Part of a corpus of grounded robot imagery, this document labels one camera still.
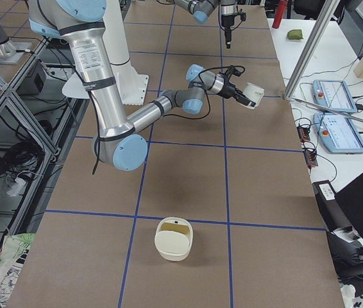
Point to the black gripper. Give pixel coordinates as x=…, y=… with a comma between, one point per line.
x=231, y=89
x=227, y=20

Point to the white ceramic mug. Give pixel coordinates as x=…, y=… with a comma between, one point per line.
x=254, y=93

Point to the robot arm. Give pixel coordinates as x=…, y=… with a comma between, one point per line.
x=229, y=15
x=118, y=141

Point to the green bean bag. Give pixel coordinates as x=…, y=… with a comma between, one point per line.
x=295, y=34

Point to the red bottle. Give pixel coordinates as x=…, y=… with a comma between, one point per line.
x=282, y=4

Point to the orange black connector block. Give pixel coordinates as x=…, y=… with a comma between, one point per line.
x=304, y=132

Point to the blue teach pendant far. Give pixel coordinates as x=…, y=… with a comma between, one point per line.
x=334, y=94

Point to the blue teach pendant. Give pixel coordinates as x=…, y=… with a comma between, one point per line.
x=338, y=134
x=334, y=94

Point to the blue teach pendant near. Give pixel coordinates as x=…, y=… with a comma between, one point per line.
x=338, y=134

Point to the black box with label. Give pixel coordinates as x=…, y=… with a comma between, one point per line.
x=330, y=211

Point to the cream lidded bin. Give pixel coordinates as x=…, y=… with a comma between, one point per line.
x=173, y=238

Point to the patterned cloth bag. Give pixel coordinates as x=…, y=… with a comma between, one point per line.
x=13, y=254

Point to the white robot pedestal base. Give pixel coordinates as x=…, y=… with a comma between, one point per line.
x=127, y=64

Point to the aluminium frame post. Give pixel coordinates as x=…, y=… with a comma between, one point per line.
x=313, y=40

